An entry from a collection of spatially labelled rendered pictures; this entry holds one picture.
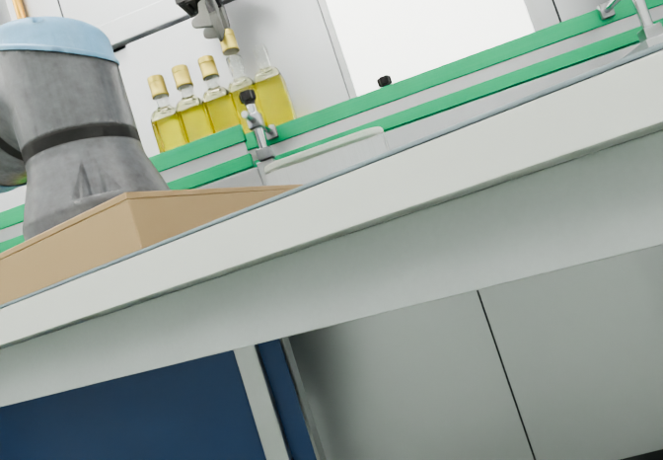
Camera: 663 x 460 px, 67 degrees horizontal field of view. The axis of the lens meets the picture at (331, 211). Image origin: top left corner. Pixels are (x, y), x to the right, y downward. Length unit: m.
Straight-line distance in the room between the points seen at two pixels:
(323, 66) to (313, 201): 0.88
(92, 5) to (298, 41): 0.55
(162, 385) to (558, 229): 0.81
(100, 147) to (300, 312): 0.27
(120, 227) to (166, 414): 0.63
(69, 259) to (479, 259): 0.33
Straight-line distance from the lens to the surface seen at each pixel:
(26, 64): 0.59
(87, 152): 0.54
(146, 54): 1.33
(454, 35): 1.19
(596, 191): 0.32
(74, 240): 0.47
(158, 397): 1.02
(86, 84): 0.57
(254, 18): 1.26
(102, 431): 1.09
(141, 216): 0.42
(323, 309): 0.38
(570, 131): 0.28
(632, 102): 0.28
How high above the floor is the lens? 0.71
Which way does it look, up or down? 4 degrees up
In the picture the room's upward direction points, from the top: 18 degrees counter-clockwise
